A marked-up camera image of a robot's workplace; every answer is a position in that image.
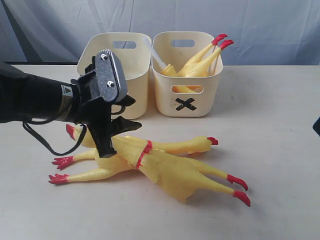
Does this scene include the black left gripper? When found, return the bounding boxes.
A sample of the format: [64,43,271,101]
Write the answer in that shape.
[72,62,142,158]

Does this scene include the yellow rubber chicken with head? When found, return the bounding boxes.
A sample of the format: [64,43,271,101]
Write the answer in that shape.
[66,123,252,208]

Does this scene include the headless yellow rubber chicken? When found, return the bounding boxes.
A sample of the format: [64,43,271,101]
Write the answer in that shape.
[177,33,234,78]

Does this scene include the severed chicken neck with tube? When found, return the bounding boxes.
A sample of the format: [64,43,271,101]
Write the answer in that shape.
[142,37,178,77]

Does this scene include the yellow rubber chicken underneath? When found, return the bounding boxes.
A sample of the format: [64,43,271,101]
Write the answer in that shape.
[49,136,219,185]

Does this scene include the cream bin marked X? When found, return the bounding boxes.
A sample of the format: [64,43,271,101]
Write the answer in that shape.
[151,31,224,117]

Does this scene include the cream bin marked O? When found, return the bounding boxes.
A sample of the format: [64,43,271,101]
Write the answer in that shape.
[77,32,152,120]

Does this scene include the white backdrop curtain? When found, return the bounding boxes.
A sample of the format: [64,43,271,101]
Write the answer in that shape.
[0,0,320,65]

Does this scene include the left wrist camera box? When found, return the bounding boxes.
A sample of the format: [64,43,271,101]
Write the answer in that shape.
[94,49,128,103]

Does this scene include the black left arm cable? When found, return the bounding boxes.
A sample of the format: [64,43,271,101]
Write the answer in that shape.
[22,117,88,156]

